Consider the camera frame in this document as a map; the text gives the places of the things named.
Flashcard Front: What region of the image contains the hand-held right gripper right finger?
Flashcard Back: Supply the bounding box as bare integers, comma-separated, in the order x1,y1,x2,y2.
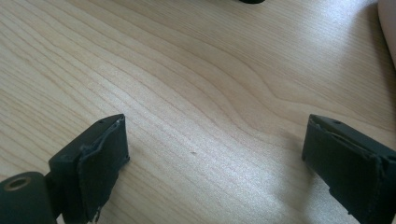
301,114,396,224

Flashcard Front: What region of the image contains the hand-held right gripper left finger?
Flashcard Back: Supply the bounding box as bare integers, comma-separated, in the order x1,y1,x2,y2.
48,113,131,224

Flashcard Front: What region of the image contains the pink slipper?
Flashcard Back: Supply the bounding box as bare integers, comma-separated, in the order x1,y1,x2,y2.
377,0,396,60

